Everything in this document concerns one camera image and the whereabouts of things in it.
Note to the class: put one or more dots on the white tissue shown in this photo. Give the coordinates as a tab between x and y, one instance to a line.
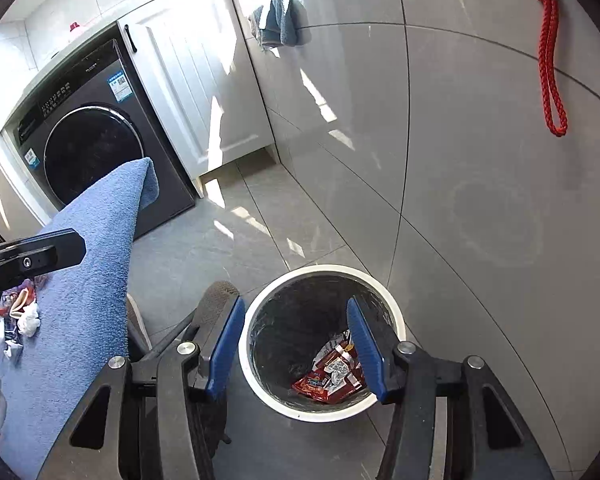
29	321

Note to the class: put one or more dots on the dark grey washing machine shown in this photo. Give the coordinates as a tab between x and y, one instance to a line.
95	150

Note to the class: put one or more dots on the red white snack wrapper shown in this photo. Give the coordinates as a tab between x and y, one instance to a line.
337	352

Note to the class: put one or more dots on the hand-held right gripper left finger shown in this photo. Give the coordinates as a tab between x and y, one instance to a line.
224	355

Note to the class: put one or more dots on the grey-blue hanging towel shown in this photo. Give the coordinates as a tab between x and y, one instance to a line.
266	25

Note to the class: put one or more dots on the grey mesh shoe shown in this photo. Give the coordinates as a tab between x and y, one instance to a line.
215	300

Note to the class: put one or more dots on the blue hanging towel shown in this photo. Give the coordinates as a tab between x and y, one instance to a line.
292	20

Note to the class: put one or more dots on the white blue plastic wrapper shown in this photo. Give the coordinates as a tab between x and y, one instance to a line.
9	342

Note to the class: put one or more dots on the white cabinet door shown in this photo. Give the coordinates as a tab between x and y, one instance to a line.
195	85

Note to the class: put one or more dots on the blue terry towel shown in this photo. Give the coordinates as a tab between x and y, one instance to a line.
80	310

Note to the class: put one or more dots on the purple red snack wrapper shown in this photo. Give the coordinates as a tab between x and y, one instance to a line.
22	296

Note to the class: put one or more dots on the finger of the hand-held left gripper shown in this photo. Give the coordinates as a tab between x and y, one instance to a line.
40	255

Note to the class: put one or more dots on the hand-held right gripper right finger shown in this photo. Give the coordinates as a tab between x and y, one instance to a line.
369	355

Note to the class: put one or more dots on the round floor drain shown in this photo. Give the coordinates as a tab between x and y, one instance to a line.
280	320

